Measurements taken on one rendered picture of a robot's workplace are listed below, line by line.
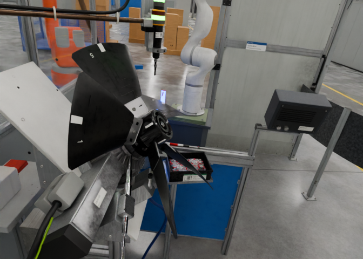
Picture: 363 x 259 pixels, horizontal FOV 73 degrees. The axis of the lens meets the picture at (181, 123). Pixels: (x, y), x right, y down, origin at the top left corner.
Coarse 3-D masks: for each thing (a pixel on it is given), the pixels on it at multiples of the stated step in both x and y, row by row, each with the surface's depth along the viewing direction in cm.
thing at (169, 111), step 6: (144, 96) 115; (144, 102) 110; (150, 102) 111; (156, 102) 113; (150, 108) 104; (156, 108) 105; (162, 108) 107; (168, 108) 111; (174, 108) 118; (144, 114) 97; (168, 114) 103; (174, 114) 107; (180, 114) 114
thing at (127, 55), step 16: (96, 48) 83; (112, 48) 87; (128, 48) 93; (80, 64) 79; (96, 64) 82; (112, 64) 85; (128, 64) 89; (96, 80) 81; (112, 80) 83; (128, 80) 86; (128, 96) 85
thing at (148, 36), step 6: (144, 18) 77; (144, 24) 75; (150, 24) 76; (144, 30) 77; (150, 30) 77; (150, 36) 78; (150, 42) 79; (150, 48) 80; (156, 48) 80; (162, 48) 82
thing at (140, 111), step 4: (132, 100) 86; (136, 100) 86; (140, 100) 87; (128, 104) 85; (132, 104) 86; (136, 104) 86; (140, 104) 87; (144, 104) 87; (128, 108) 85; (136, 108) 86; (140, 108) 86; (144, 108) 87; (132, 112) 85; (136, 112) 86; (140, 112) 86; (144, 112) 87; (136, 116) 85; (140, 116) 86
